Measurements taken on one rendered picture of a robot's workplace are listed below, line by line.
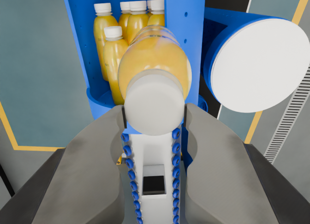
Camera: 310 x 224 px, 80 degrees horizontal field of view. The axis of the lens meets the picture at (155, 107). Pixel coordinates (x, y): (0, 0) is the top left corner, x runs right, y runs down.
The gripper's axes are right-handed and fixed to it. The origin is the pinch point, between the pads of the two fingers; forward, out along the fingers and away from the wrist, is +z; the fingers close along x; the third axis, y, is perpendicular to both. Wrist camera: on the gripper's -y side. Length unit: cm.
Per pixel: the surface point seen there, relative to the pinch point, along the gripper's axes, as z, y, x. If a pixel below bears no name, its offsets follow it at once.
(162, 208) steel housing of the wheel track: 49, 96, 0
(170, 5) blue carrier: 22.2, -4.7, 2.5
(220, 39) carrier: 44.3, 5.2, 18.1
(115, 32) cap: 32.3, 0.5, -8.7
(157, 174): 44, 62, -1
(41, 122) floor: 139, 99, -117
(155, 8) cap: 32.3, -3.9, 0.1
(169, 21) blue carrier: 22.0, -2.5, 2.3
